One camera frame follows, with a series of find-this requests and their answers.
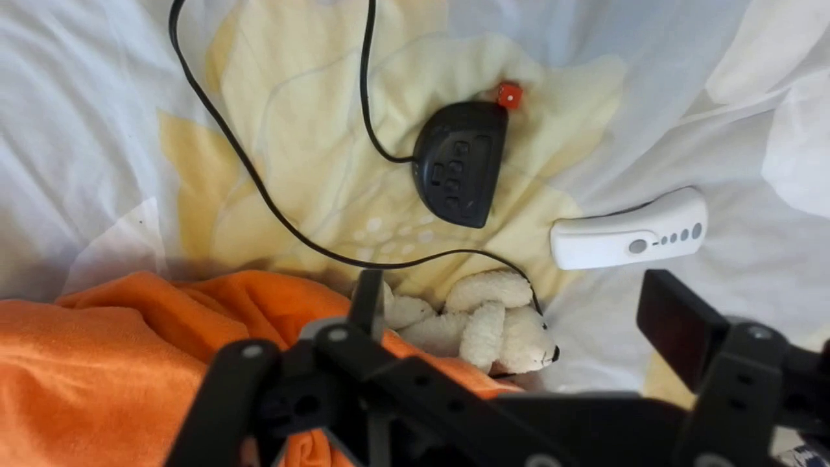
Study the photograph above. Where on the small red object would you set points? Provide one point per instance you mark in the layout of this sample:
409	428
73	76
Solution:
508	93

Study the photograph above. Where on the cream plush toy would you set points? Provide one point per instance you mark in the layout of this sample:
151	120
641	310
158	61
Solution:
482	324

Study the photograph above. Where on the gray yellow floral bedspread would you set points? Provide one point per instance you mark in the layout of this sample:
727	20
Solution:
105	131

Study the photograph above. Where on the orange blanket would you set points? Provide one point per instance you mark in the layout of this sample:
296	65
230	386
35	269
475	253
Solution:
112	372

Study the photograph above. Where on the white remote control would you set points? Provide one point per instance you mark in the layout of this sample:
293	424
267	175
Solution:
628	231

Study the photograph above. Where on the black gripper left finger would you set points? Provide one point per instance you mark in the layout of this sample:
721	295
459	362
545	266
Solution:
247	389

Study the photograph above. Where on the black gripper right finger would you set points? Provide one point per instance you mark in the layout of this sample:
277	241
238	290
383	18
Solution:
734	382

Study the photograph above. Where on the black alarm clock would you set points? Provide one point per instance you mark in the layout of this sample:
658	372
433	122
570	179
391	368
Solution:
457	163

